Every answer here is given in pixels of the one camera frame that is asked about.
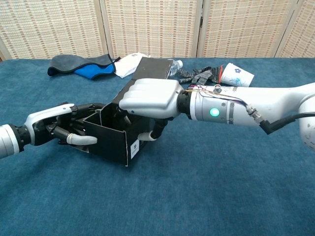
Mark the grey towel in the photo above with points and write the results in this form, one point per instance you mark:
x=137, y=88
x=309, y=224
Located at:
x=69, y=62

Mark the blue cloth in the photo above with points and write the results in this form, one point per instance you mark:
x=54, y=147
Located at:
x=91, y=72

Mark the clear plastic water bottle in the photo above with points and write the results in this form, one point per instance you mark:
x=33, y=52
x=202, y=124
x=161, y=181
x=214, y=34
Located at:
x=177, y=66

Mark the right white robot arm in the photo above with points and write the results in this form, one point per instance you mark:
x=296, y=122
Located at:
x=258, y=103

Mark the grey knit glove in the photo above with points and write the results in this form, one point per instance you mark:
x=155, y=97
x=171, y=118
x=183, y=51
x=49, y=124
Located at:
x=204, y=75

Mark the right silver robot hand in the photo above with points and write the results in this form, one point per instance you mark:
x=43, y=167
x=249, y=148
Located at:
x=152, y=96

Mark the woven folding screen panel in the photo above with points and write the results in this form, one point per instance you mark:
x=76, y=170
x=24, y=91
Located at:
x=302, y=27
x=49, y=27
x=150, y=22
x=246, y=27

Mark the black screen hinge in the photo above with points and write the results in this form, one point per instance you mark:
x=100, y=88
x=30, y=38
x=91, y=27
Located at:
x=201, y=21

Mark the white paper cup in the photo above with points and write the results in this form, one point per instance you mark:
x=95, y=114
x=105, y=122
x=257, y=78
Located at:
x=236, y=73

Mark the white tissue pack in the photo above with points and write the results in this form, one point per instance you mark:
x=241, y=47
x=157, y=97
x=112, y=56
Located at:
x=125, y=66

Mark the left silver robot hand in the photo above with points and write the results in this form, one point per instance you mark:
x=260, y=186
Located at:
x=49, y=114

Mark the black paper box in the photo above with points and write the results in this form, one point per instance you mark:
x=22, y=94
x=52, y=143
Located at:
x=108, y=145

